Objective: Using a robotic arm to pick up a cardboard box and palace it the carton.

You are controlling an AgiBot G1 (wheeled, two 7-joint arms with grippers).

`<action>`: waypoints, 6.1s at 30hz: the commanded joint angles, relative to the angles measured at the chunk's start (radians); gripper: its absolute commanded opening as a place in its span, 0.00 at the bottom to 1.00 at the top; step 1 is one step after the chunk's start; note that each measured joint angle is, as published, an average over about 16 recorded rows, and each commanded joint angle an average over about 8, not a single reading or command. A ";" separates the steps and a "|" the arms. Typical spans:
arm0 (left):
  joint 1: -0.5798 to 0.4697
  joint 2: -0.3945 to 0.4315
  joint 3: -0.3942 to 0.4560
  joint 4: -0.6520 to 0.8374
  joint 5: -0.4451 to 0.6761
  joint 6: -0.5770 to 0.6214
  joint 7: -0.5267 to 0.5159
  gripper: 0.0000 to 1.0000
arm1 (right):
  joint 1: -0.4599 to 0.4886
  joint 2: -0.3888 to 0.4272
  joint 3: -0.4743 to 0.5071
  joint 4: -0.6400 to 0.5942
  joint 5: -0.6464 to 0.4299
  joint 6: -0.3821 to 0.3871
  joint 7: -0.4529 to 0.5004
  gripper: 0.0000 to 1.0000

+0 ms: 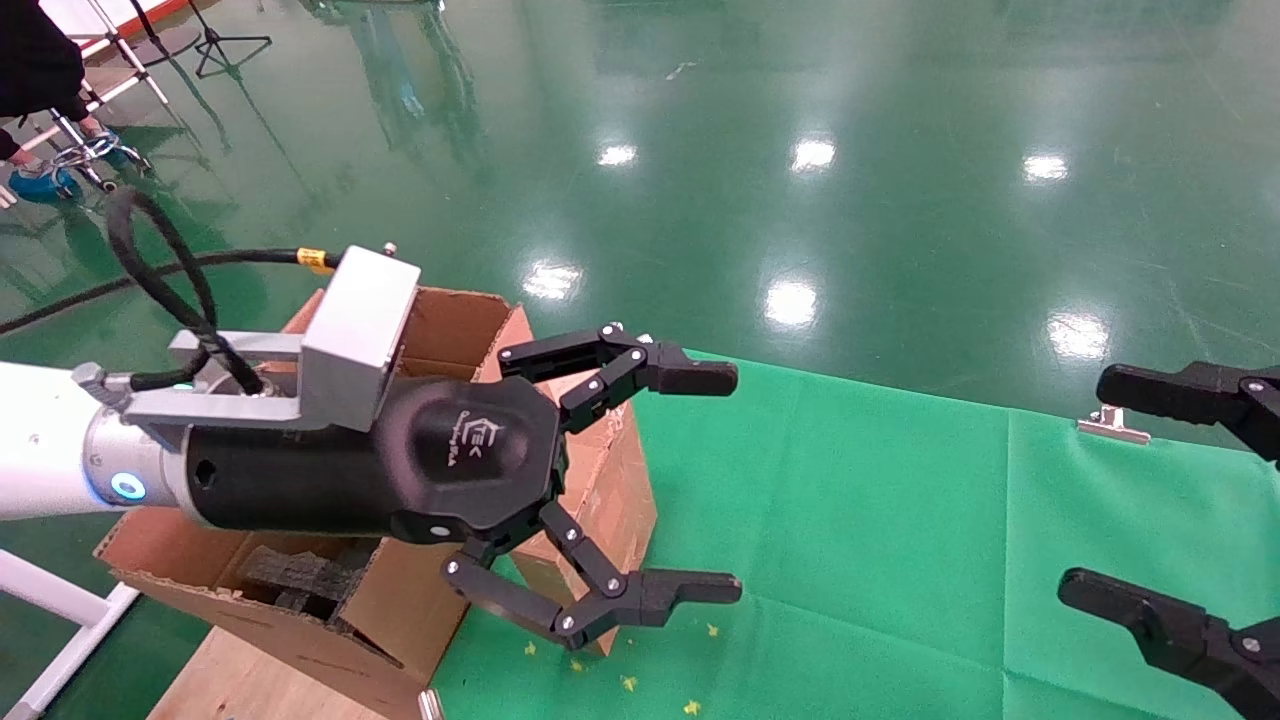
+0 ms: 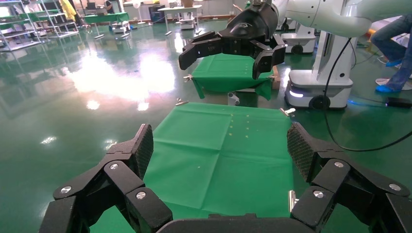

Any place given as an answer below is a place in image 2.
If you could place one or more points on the yellow hanging garment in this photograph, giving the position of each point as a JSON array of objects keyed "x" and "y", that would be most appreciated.
[{"x": 68, "y": 9}]

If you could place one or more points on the white standing fan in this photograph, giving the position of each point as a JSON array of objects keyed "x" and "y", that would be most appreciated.
[{"x": 137, "y": 6}]

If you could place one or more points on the person legs in jeans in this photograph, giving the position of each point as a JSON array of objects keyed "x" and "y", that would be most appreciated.
[{"x": 389, "y": 45}]

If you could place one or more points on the blue shoe cover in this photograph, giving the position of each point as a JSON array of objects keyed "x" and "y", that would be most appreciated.
[
  {"x": 386, "y": 89},
  {"x": 393, "y": 63}
]

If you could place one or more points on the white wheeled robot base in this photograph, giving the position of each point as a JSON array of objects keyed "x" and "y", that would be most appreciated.
[{"x": 299, "y": 38}]

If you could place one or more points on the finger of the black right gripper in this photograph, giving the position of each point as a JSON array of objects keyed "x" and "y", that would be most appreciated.
[
  {"x": 268, "y": 58},
  {"x": 199, "y": 51}
]

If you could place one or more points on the silver cloth clamp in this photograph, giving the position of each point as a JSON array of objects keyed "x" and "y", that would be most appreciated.
[
  {"x": 292, "y": 199},
  {"x": 187, "y": 78},
  {"x": 287, "y": 111},
  {"x": 181, "y": 102}
]

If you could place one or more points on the small green tablecloth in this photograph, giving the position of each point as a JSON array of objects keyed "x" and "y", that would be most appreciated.
[{"x": 225, "y": 74}]

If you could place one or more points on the white background table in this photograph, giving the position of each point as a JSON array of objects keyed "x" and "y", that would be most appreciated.
[{"x": 178, "y": 8}]

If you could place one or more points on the grey metal shelf rack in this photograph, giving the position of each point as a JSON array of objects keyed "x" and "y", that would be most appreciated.
[
  {"x": 16, "y": 32},
  {"x": 58, "y": 24}
]

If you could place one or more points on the green covered background table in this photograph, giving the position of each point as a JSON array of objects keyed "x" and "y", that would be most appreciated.
[{"x": 106, "y": 17}]

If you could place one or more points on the white table leg caster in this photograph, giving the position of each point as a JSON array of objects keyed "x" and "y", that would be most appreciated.
[{"x": 233, "y": 98}]

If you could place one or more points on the large green tablecloth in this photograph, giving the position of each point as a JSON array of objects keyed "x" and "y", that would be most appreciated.
[{"x": 219, "y": 157}]

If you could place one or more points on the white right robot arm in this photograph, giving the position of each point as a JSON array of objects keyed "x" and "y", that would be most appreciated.
[{"x": 328, "y": 16}]

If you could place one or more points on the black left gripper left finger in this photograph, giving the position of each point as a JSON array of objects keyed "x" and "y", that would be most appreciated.
[{"x": 96, "y": 189}]

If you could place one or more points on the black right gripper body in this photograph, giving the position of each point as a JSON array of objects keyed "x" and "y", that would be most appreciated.
[{"x": 251, "y": 25}]

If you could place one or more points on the wooden board beside table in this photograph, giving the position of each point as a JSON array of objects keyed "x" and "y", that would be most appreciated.
[{"x": 276, "y": 78}]

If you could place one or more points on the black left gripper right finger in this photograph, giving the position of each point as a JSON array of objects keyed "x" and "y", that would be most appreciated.
[{"x": 347, "y": 189}]

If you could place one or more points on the small white mobile robot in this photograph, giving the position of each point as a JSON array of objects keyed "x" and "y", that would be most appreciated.
[
  {"x": 187, "y": 23},
  {"x": 120, "y": 28}
]

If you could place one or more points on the white wheeled robot with column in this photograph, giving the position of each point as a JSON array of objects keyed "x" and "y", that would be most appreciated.
[{"x": 322, "y": 83}]

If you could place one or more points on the black power brick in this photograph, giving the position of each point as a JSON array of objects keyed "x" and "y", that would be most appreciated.
[{"x": 399, "y": 102}]

